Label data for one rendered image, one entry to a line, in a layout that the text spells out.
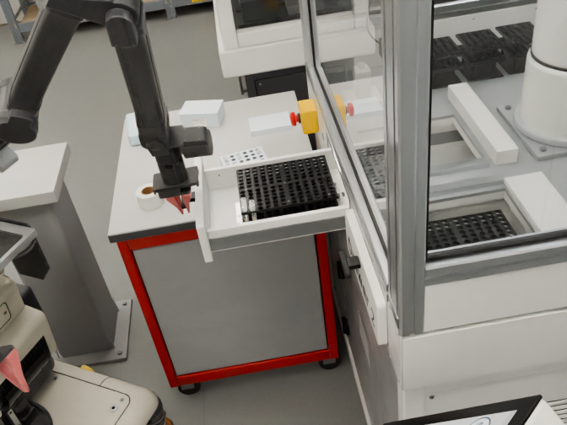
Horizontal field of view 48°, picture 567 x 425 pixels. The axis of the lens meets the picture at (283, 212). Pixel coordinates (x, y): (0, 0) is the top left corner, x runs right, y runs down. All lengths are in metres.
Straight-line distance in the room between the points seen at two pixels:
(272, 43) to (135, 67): 1.13
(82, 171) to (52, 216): 1.46
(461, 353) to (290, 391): 1.12
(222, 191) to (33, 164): 0.73
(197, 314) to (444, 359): 0.96
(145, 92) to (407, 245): 0.54
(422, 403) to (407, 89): 0.66
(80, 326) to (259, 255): 0.84
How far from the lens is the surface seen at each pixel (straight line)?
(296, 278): 1.87
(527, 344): 1.20
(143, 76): 1.15
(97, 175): 3.45
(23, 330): 1.50
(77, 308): 2.33
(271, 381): 2.24
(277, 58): 2.23
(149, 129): 1.28
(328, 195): 1.45
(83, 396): 2.02
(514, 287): 1.08
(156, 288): 1.87
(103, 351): 2.48
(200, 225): 1.39
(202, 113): 2.04
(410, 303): 1.04
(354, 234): 1.30
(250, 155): 1.82
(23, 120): 1.25
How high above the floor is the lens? 1.77
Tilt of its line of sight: 38 degrees down
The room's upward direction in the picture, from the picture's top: 9 degrees counter-clockwise
